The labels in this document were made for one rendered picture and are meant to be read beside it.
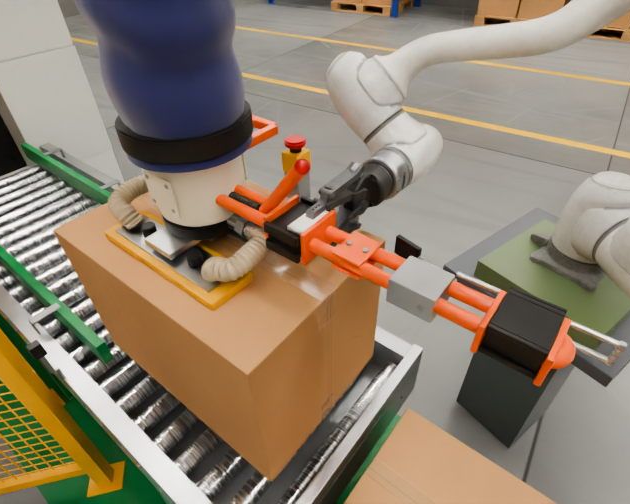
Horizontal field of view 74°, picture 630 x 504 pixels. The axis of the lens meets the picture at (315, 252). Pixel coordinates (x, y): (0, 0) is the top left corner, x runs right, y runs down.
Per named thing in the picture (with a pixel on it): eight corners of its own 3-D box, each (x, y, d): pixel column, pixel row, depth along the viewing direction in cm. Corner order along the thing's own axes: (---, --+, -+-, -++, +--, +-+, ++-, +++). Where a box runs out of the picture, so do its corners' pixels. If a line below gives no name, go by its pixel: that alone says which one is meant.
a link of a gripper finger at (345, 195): (367, 196, 74) (369, 189, 73) (331, 212, 66) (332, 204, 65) (349, 189, 76) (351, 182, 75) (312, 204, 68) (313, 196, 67)
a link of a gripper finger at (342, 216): (349, 192, 76) (350, 198, 78) (312, 232, 72) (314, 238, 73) (367, 199, 75) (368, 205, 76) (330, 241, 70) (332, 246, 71)
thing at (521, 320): (469, 351, 52) (478, 325, 49) (491, 314, 56) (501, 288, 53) (539, 387, 48) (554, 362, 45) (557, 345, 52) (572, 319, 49)
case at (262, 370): (113, 343, 117) (51, 229, 91) (221, 265, 140) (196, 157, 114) (271, 483, 88) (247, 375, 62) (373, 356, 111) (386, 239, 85)
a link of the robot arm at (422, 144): (391, 201, 87) (352, 151, 86) (426, 171, 96) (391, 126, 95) (427, 176, 78) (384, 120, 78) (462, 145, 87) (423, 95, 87)
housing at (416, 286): (383, 302, 59) (386, 279, 56) (407, 275, 63) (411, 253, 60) (429, 326, 55) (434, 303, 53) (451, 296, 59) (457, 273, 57)
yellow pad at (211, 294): (105, 238, 88) (97, 219, 85) (146, 216, 94) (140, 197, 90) (213, 313, 71) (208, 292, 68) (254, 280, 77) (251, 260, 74)
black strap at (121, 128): (95, 140, 72) (86, 118, 70) (200, 99, 86) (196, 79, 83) (177, 180, 61) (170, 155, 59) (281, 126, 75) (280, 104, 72)
